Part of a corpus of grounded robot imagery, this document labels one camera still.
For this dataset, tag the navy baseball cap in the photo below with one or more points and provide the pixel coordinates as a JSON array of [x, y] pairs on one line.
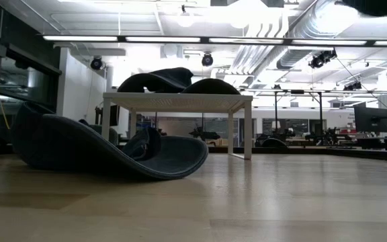
[[166, 79], [166, 154]]

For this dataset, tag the dark teal baseball cap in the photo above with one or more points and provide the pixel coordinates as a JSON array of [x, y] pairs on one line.
[[378, 6]]

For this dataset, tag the white perforated metal shelf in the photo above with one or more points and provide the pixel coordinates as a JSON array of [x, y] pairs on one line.
[[180, 101]]

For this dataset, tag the black round ceiling lamp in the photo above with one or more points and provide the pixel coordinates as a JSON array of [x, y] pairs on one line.
[[97, 63], [207, 60]]

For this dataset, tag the black computer monitor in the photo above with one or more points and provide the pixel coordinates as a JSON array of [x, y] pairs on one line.
[[371, 119], [114, 116]]

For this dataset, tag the long linear light strip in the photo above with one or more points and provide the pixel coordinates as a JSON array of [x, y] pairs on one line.
[[163, 39]]

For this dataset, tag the black spotlight cluster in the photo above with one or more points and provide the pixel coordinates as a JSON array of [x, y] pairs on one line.
[[353, 86], [321, 58]]

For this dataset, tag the red box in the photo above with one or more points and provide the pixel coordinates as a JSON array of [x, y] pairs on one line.
[[348, 130]]

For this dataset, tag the dark glass partition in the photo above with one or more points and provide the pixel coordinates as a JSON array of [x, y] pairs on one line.
[[29, 84]]

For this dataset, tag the black metal gantry frame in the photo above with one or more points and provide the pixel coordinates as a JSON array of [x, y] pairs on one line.
[[297, 91]]

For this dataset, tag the silver ventilation duct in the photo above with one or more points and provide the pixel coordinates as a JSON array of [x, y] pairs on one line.
[[292, 58]]

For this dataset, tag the black metal table frame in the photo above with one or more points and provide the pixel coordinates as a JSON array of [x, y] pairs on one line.
[[314, 151]]

